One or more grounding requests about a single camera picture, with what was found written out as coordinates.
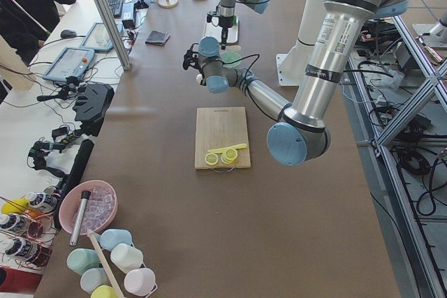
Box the person in black sweater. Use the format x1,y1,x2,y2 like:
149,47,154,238
1,0,76,64

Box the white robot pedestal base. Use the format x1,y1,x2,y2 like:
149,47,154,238
276,0,326,87

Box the black long bar device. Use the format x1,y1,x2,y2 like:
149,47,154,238
53,139,94,230

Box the aluminium frame post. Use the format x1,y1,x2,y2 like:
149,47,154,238
94,0,131,70

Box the small bottle with label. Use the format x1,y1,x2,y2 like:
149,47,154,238
25,192,57,214

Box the light blue cup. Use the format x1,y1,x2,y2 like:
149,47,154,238
100,228,133,251

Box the yellow cup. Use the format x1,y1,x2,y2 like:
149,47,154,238
90,285,118,298

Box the wooden stick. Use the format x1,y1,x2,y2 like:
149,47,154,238
87,230,124,298

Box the pink cup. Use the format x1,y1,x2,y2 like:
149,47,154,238
124,268,156,297

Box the blue teach pendant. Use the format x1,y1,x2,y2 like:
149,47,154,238
43,47,95,82
80,22,113,53

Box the cream rabbit print tray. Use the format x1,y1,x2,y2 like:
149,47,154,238
203,15,239,45

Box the stacked lemon slices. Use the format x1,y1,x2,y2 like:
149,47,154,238
221,148,238,164

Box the grey blue cup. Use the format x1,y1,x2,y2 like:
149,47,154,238
80,268,110,294

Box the pink bowl of ice cubes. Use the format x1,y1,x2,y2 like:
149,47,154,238
59,180,118,235

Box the bamboo cutting board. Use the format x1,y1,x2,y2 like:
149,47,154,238
194,107,251,170

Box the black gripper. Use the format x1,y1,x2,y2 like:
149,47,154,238
182,43,203,75
207,10,234,50

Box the single lemon slice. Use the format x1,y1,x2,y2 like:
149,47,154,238
204,153,219,166

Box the yellow plastic knife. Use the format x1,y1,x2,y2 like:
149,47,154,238
207,143,247,154

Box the blue teach pendant far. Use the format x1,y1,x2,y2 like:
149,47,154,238
80,22,113,53

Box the white ceramic spoon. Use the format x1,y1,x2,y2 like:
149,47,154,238
223,45,242,52

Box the black camera stand bracket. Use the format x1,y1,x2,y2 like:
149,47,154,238
73,83,115,136

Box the black computer mouse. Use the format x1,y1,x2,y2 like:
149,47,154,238
60,29,78,39

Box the aluminium frame truss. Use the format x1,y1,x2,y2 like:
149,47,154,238
342,9,446,297

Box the white cup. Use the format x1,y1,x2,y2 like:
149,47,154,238
110,244,143,274

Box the blue teach pendant near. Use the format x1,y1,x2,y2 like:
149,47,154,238
43,47,95,82

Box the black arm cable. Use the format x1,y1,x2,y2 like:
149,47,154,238
223,54,261,82

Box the mint green bowl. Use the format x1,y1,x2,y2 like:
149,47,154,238
220,51,241,68

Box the green cup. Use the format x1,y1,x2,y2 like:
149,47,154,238
66,248,100,275

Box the grey folded cloth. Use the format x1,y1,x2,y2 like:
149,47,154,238
145,30,170,46

